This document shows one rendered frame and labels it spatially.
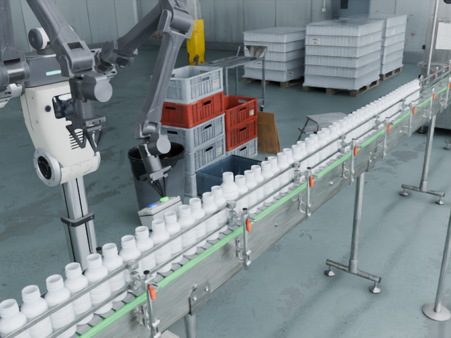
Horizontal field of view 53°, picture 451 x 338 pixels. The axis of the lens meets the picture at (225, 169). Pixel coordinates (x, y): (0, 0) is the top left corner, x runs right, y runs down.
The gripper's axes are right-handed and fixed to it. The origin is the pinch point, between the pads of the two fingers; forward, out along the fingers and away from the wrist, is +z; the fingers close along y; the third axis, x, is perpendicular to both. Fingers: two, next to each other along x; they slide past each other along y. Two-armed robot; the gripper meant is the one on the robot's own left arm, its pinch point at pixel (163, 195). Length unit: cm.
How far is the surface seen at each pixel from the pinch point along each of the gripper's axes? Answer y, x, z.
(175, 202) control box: 1.4, -3.4, 3.5
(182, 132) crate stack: 178, 169, -10
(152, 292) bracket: -34.3, -24.9, 17.8
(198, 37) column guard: 776, 638, -194
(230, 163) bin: 85, 41, 9
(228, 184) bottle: 14.4, -18.4, 3.0
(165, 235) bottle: -19.0, -18.6, 7.8
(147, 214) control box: -9.7, -0.5, 3.6
